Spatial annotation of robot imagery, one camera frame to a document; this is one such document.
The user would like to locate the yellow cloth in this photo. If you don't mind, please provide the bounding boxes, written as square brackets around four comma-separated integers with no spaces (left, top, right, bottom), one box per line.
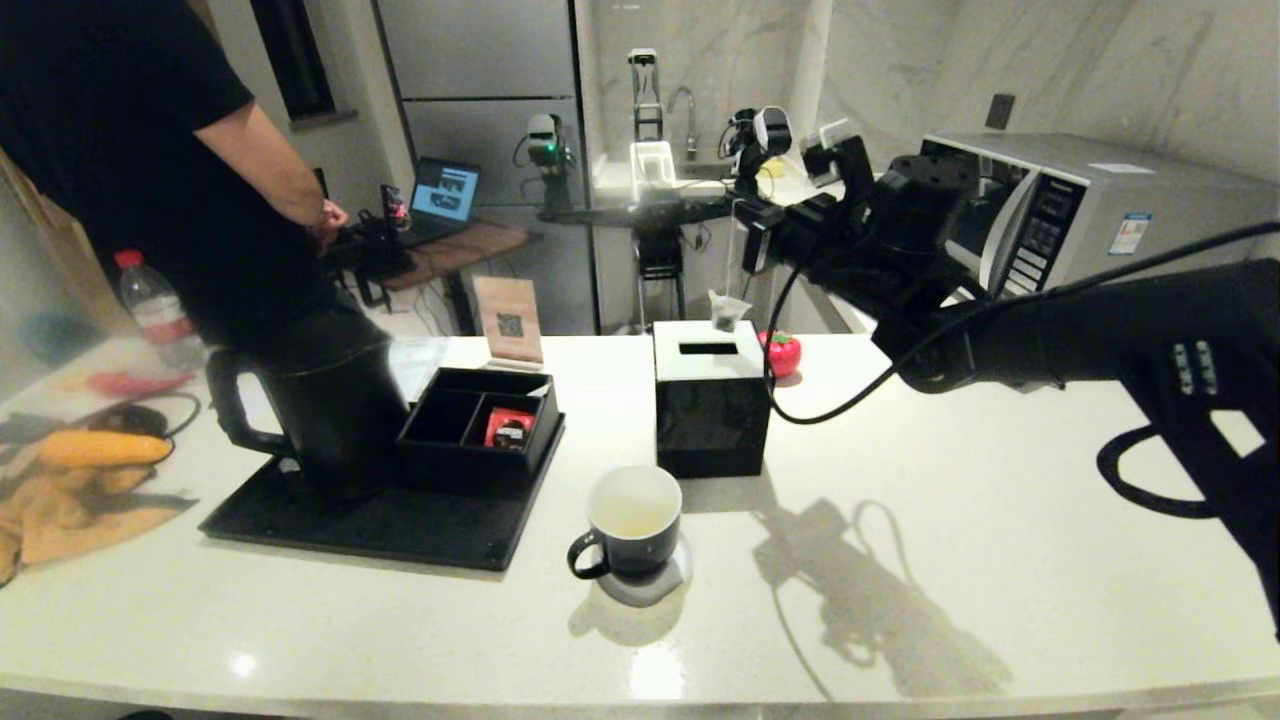
[0,465,191,586]

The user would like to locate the person's right hand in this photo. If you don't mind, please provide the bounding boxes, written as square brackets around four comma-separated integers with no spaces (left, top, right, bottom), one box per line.
[308,198,352,253]

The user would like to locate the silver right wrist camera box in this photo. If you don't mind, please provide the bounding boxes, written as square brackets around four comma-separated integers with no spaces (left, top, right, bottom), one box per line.
[800,118,863,188]

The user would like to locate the black computer mouse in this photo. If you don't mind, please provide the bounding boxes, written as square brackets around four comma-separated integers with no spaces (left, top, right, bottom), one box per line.
[85,405,166,437]

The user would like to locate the dark window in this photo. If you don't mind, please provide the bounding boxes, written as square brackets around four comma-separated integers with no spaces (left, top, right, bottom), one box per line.
[250,0,337,122]

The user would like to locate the grey tea bag sachet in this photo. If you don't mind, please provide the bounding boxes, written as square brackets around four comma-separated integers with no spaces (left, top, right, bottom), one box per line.
[707,198,754,334]

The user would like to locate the silver microwave oven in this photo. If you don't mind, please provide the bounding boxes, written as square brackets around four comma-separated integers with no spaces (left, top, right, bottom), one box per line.
[920,133,1279,301]

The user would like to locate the red chili pepper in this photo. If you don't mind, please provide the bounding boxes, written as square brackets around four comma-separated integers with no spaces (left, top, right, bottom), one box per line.
[85,371,191,399]

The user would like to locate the chrome sink faucet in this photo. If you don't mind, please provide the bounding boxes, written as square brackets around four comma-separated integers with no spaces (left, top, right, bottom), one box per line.
[667,87,699,163]

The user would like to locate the white paper sheet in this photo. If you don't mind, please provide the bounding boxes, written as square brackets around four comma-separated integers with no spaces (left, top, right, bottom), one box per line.
[385,335,453,403]

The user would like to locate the dark mug white inside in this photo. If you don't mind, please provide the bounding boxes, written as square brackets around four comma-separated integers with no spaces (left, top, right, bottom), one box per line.
[566,466,684,583]

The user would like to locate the person's right forearm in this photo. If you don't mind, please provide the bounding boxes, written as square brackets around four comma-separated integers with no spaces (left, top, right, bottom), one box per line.
[195,98,331,229]

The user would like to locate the grey refrigerator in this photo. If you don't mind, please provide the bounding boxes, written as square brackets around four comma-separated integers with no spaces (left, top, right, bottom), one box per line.
[372,0,601,336]

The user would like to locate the black mounting bar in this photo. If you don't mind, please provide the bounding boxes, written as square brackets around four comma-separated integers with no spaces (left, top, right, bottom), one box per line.
[540,197,746,228]

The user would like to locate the black tissue box white lid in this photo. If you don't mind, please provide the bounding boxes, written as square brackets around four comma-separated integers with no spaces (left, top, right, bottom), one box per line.
[652,320,776,479]

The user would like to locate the red sachet packet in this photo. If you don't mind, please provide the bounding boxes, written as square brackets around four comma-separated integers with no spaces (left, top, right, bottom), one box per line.
[483,408,537,451]

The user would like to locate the white round coaster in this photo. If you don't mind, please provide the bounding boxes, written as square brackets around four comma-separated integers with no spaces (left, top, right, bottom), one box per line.
[592,535,693,609]

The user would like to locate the white dish rack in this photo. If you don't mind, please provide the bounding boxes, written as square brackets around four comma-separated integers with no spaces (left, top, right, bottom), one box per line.
[628,142,679,200]

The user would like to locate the yellow corn cob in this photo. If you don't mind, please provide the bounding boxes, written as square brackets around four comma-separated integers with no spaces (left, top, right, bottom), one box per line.
[38,432,173,469]

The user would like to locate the person in black shirt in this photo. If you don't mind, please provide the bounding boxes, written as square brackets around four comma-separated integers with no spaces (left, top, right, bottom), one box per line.
[0,0,346,346]

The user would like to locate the black compartment box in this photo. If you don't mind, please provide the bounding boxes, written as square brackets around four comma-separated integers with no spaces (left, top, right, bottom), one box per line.
[395,367,566,491]

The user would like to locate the red tomato shaped ornament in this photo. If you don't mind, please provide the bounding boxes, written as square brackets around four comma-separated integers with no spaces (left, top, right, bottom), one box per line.
[757,329,802,380]

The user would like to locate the teal object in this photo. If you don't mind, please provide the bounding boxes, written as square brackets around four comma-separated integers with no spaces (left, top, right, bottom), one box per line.
[25,310,79,361]

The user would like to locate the black serving tray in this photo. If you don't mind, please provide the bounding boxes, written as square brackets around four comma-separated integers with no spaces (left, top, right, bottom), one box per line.
[198,400,564,573]

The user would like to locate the open laptop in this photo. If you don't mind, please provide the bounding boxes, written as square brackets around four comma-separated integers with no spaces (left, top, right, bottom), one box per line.
[400,157,483,248]

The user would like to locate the brown QR code sign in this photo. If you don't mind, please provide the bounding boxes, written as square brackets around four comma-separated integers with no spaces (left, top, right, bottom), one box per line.
[472,276,545,367]

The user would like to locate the black electric kettle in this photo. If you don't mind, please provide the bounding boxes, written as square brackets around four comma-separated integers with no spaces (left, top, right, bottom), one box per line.
[205,305,413,501]

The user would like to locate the plastic bottle red cap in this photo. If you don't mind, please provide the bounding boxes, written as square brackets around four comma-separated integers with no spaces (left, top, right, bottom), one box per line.
[113,249,203,373]

